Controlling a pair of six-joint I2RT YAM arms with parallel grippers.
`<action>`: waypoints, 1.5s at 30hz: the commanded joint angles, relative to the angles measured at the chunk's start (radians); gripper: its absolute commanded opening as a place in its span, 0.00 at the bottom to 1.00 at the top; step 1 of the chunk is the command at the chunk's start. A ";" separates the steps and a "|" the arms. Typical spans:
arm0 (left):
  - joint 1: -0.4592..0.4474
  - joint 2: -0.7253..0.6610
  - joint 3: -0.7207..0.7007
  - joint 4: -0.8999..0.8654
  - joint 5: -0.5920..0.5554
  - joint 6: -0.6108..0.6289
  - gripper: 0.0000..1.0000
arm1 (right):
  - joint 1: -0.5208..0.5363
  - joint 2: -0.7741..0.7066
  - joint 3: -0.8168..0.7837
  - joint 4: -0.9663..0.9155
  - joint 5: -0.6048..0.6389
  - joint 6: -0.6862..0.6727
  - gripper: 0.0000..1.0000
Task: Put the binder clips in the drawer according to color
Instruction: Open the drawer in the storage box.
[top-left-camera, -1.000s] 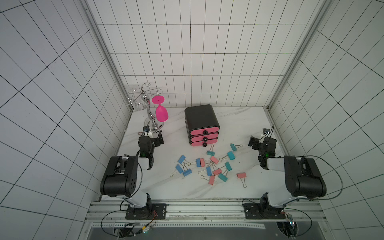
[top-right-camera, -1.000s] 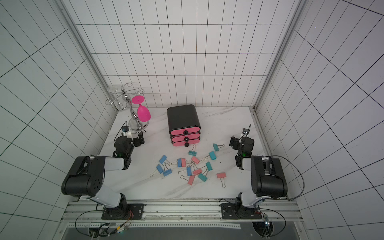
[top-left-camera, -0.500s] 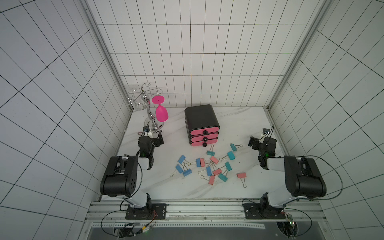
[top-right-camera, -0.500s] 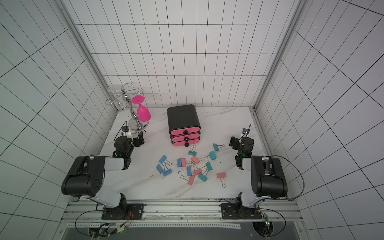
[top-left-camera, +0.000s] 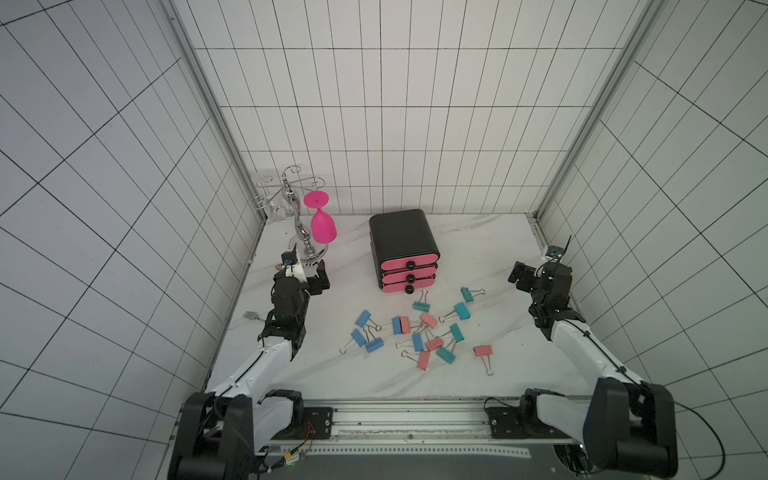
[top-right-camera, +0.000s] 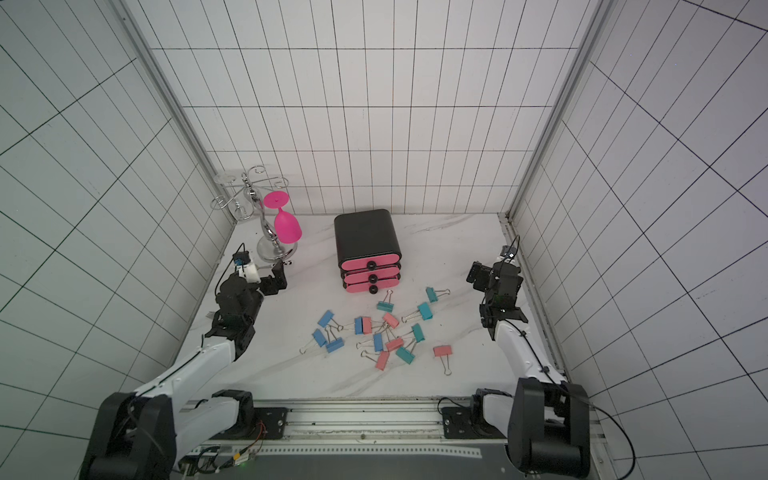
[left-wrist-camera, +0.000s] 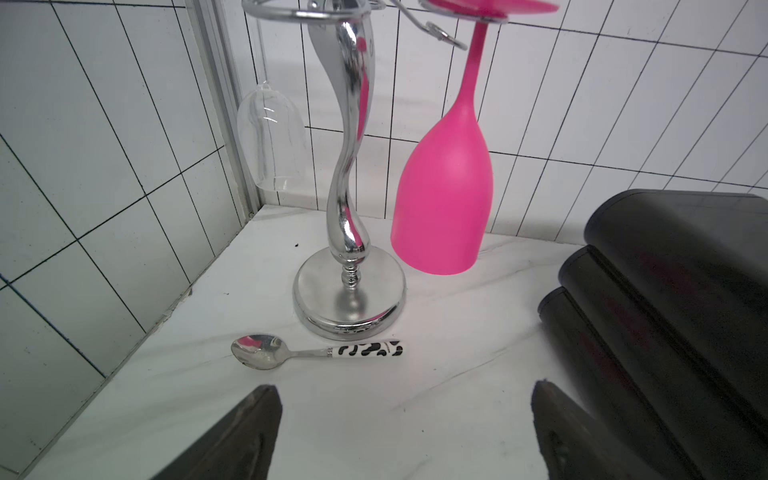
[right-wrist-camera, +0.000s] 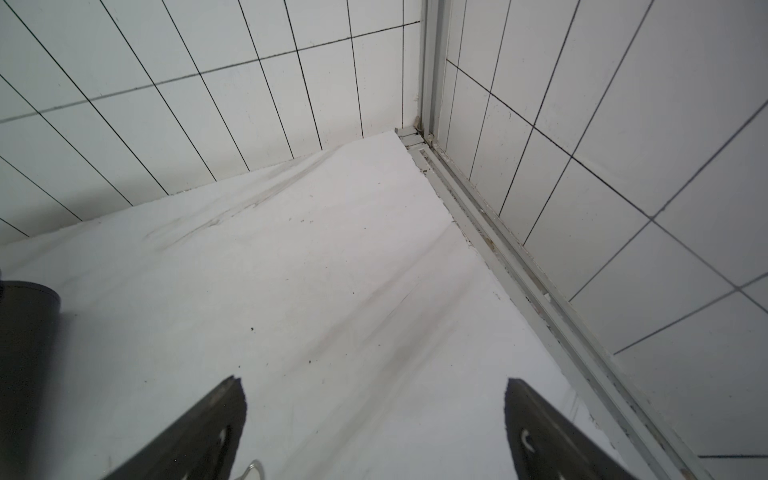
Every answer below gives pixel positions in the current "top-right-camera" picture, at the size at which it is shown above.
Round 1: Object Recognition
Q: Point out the teal binder clip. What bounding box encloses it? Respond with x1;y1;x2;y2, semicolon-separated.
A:
395;339;418;364
425;286;451;303
401;302;433;323
400;324;425;343
376;289;394;313

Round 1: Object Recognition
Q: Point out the pink top drawer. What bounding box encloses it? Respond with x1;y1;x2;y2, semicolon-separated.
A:
340;253;401;272

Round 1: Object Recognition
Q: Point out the pink drawer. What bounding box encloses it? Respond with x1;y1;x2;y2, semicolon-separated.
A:
343;277;400;294
340;253;401;272
342;265;400;285

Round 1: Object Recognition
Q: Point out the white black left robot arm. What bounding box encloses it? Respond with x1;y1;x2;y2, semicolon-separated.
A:
79;252;287;479

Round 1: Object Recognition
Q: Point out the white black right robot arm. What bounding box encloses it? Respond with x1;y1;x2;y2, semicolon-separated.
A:
467;260;591;479

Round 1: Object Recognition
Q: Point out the blue binder clip top left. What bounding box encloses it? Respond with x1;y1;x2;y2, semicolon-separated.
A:
318;310;344;331

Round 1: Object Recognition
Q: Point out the blue binder clip far left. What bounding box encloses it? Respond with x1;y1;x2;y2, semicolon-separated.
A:
299;329;328;355

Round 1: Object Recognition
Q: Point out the pink binder clip lone right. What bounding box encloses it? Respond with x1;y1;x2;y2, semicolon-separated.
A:
433;345;453;376

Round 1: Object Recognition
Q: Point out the blue binder clip lower left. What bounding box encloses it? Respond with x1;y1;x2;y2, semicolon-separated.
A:
325;329;344;353

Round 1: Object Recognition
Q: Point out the black drawer cabinet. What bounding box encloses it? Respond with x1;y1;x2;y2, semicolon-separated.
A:
334;209;402;268

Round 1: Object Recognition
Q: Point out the pink middle drawer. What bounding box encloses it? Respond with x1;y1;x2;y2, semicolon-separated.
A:
342;265;400;285

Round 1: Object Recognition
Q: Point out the pink bottom drawer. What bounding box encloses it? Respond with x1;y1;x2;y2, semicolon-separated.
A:
343;277;400;294

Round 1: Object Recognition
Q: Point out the pink binder clip upper centre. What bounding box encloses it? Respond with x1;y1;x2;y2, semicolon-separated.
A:
379;312;400;331

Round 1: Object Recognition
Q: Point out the blue binder clip centre lower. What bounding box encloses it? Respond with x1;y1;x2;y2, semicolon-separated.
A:
356;333;384;352

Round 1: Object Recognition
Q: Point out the pink binder clip bottom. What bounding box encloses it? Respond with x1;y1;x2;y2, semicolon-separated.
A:
360;350;390;371

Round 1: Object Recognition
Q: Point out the magenta plastic wine glass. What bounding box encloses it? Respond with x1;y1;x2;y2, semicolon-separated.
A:
263;191;303;244

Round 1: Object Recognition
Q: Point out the clear wine glass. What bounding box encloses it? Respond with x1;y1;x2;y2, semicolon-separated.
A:
210;171;255;222

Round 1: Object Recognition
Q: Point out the chrome glass rack stand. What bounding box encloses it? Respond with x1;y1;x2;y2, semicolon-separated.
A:
224;164;298;264

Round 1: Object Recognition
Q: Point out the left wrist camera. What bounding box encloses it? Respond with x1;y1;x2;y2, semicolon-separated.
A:
232;250;261;284

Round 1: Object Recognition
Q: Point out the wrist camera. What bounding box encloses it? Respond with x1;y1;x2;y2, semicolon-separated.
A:
496;245;520;267
232;250;261;284

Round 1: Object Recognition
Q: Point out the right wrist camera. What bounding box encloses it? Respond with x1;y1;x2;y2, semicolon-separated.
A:
496;245;520;267

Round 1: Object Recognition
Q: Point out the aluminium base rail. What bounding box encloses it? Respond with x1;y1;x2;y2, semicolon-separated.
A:
173;395;613;460

